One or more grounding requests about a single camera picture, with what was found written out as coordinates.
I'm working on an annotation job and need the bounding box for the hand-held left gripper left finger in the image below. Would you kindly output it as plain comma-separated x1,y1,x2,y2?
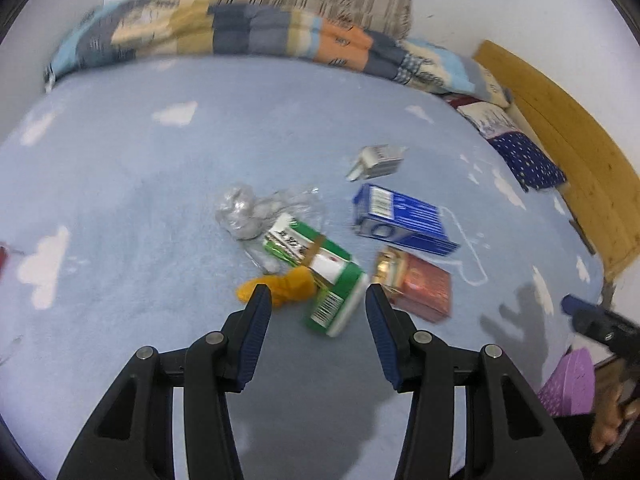
57,284,273,480

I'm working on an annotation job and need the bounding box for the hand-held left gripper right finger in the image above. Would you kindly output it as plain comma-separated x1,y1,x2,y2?
365,284,583,480

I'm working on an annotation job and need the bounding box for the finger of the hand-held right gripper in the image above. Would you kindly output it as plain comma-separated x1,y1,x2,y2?
561,294,603,332

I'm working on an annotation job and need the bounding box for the red box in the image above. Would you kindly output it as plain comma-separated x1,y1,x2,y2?
372,246,453,323

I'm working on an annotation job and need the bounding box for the purple perforated basket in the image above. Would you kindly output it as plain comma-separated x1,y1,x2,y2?
537,347,597,418

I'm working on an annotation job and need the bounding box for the green white box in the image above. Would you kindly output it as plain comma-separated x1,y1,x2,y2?
262,212,368,337

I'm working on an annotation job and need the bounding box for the large blue box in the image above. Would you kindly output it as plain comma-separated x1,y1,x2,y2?
352,183,461,257

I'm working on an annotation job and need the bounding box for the clear plastic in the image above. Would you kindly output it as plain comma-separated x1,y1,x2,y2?
215,185,321,271

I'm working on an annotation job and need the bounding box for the white grey box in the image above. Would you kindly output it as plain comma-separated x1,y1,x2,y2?
346,144,407,182

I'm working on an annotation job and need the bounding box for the person's right hand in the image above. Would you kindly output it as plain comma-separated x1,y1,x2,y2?
590,360,640,456

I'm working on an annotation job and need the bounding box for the navy star pillow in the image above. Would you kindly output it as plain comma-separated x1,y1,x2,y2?
445,94,568,192

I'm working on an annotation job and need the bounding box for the wooden headboard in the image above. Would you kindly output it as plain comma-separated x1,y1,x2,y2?
472,40,640,281

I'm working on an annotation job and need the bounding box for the patchwork quilt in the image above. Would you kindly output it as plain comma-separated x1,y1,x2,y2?
44,0,513,108

